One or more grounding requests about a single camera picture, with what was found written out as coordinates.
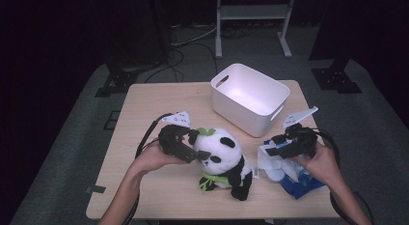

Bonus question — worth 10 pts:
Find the person's left hand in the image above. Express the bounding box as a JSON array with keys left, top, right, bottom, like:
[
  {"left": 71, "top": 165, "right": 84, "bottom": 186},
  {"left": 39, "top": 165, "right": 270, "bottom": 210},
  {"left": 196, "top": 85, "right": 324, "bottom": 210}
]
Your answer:
[{"left": 129, "top": 141, "right": 188, "bottom": 175}]

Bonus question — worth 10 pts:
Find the person's right hand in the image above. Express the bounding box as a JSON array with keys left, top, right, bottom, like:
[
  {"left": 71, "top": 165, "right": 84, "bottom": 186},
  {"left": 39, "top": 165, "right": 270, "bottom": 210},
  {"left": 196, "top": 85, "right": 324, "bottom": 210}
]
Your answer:
[{"left": 290, "top": 141, "right": 341, "bottom": 187}]

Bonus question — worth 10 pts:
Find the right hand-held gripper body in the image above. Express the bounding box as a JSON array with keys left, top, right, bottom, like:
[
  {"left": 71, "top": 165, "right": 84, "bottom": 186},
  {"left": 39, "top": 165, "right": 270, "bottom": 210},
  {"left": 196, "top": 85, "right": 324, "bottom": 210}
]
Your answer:
[{"left": 282, "top": 105, "right": 319, "bottom": 157}]

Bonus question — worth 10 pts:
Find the grey tape strip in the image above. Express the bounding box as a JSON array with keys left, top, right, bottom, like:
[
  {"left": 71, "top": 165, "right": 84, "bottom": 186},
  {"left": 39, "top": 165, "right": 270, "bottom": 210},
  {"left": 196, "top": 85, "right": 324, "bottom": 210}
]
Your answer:
[{"left": 85, "top": 184, "right": 106, "bottom": 194}]

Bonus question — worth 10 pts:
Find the grey floor cable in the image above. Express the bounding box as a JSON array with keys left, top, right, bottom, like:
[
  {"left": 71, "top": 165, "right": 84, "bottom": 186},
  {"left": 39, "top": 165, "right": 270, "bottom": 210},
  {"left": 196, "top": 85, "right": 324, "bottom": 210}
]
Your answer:
[{"left": 170, "top": 23, "right": 218, "bottom": 47}]

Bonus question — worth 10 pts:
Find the right hand-held gripper cable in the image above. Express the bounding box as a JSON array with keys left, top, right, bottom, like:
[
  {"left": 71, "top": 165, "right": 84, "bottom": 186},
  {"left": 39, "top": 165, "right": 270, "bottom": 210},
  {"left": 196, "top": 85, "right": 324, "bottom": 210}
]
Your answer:
[{"left": 310, "top": 127, "right": 358, "bottom": 225}]

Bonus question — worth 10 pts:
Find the panda plush toy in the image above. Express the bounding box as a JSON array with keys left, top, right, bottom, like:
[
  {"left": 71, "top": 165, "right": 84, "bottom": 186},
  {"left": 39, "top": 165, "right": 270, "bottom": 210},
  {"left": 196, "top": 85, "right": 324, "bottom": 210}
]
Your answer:
[{"left": 187, "top": 127, "right": 260, "bottom": 202}]

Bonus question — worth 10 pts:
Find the white metal stand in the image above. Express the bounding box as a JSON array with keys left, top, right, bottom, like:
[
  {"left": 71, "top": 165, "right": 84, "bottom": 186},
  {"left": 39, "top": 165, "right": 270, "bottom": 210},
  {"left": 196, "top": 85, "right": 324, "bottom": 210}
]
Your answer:
[{"left": 214, "top": 0, "right": 297, "bottom": 60}]

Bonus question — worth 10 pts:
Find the black floor cable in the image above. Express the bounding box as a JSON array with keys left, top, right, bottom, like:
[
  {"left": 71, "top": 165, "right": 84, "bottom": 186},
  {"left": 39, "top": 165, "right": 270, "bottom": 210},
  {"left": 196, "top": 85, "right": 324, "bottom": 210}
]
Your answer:
[{"left": 144, "top": 42, "right": 220, "bottom": 84}]

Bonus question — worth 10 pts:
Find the hand-held gripper cable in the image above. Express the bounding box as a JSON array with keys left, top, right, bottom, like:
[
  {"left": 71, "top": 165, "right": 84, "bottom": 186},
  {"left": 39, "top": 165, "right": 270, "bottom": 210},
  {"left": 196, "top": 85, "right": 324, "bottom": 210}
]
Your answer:
[
  {"left": 122, "top": 112, "right": 175, "bottom": 225},
  {"left": 310, "top": 127, "right": 358, "bottom": 225}
]

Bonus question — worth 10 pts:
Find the thin black cable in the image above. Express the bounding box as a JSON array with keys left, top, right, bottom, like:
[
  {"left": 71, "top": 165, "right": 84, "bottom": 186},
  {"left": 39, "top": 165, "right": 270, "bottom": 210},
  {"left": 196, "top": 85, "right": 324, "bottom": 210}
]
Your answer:
[{"left": 352, "top": 190, "right": 376, "bottom": 225}]

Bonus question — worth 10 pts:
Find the black stand base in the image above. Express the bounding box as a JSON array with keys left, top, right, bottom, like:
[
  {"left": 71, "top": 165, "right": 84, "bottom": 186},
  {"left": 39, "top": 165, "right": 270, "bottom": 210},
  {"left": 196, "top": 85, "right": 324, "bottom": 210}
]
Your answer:
[
  {"left": 311, "top": 55, "right": 363, "bottom": 95},
  {"left": 95, "top": 47, "right": 143, "bottom": 98}
]

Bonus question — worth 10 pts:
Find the blue wet wipes pack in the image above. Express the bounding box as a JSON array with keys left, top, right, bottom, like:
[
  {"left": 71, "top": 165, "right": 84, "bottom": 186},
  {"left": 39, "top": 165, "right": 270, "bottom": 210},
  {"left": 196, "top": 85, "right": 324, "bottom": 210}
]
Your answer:
[{"left": 263, "top": 139, "right": 326, "bottom": 200}]

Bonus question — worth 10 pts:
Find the white wet wipe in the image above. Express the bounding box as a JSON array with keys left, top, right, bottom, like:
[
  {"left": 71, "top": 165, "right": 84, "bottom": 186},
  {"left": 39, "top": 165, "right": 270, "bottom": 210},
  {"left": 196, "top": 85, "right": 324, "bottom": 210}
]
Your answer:
[{"left": 257, "top": 143, "right": 305, "bottom": 183}]

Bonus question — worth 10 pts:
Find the left hand-held gripper cable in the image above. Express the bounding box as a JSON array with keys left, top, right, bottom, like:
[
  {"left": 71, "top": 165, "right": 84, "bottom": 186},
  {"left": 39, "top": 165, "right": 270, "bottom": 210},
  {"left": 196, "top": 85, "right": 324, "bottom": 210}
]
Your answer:
[{"left": 122, "top": 112, "right": 175, "bottom": 225}]

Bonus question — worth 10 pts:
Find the black rectangular floor frame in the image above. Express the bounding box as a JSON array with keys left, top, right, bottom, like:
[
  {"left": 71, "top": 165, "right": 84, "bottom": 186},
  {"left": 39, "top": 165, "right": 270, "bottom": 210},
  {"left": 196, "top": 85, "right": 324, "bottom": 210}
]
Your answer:
[{"left": 103, "top": 110, "right": 122, "bottom": 131}]

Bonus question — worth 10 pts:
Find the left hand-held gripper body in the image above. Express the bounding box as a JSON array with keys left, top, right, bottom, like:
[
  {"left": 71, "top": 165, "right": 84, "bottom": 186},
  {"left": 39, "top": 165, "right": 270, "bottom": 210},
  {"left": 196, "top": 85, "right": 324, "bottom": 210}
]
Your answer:
[{"left": 157, "top": 110, "right": 192, "bottom": 162}]

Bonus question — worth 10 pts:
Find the white plastic storage bin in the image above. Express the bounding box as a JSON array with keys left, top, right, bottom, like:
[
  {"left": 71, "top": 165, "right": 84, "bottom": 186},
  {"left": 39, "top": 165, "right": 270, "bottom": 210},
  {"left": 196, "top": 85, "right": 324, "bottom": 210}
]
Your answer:
[{"left": 209, "top": 63, "right": 291, "bottom": 138}]

